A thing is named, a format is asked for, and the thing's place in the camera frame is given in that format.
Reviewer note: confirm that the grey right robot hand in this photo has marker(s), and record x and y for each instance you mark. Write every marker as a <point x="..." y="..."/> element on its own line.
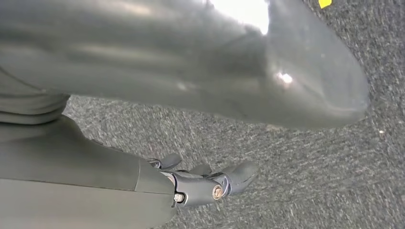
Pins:
<point x="79" y="183"/>

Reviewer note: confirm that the shiny silver robot body shell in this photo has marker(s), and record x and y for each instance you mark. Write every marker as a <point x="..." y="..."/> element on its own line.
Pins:
<point x="158" y="63"/>

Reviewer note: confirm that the yellow floor tape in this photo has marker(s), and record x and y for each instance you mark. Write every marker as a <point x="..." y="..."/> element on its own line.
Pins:
<point x="325" y="3"/>

